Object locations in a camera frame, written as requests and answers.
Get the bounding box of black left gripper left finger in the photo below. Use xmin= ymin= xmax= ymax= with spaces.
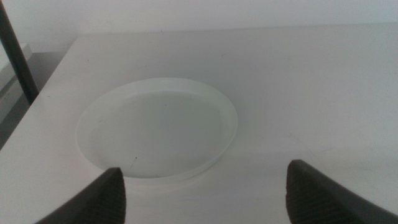
xmin=35 ymin=167 xmax=127 ymax=224

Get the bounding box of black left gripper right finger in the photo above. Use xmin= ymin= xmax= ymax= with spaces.
xmin=285 ymin=159 xmax=398 ymax=224

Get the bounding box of white shallow bowl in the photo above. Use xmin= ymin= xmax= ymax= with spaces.
xmin=75 ymin=77 xmax=239 ymax=181

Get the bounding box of black metal pole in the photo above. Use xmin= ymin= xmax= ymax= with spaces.
xmin=0 ymin=0 xmax=40 ymax=105

